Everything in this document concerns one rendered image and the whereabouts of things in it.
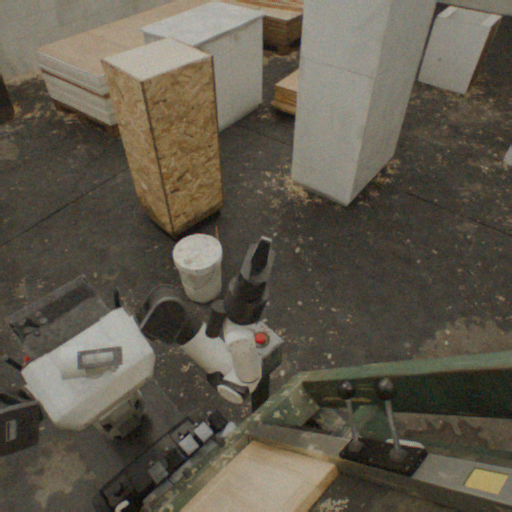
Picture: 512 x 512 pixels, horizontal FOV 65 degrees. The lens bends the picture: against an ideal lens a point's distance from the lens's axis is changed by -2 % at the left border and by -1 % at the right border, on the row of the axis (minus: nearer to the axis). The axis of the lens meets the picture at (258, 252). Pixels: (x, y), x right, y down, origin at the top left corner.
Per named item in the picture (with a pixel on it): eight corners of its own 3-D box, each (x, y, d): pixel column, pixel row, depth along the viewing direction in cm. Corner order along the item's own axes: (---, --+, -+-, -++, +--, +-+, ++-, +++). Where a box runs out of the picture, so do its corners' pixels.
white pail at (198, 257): (203, 263, 291) (196, 214, 257) (235, 283, 279) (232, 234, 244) (172, 291, 274) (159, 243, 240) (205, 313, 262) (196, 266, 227)
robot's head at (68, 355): (65, 352, 89) (59, 344, 82) (113, 347, 93) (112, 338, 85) (66, 383, 87) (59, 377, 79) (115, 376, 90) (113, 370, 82)
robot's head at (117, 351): (80, 347, 88) (76, 344, 81) (121, 342, 91) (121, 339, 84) (81, 377, 86) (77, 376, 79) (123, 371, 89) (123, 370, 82)
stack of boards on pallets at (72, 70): (203, 42, 578) (199, -10, 530) (262, 59, 535) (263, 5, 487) (54, 109, 445) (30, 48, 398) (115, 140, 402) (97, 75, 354)
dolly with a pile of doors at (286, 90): (299, 93, 470) (301, 66, 447) (338, 106, 449) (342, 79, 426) (267, 114, 436) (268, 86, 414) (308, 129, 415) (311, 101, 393)
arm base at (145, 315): (156, 334, 116) (130, 305, 112) (192, 306, 117) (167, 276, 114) (159, 356, 101) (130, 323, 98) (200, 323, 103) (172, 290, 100)
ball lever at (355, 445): (360, 450, 77) (346, 378, 81) (372, 453, 74) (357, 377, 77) (344, 454, 76) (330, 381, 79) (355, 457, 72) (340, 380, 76)
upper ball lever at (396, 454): (402, 459, 66) (384, 376, 70) (418, 462, 63) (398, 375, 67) (383, 464, 65) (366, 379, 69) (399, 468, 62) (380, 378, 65)
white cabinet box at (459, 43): (430, 68, 518) (450, 6, 465) (476, 80, 494) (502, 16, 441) (417, 80, 493) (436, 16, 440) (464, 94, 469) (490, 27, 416)
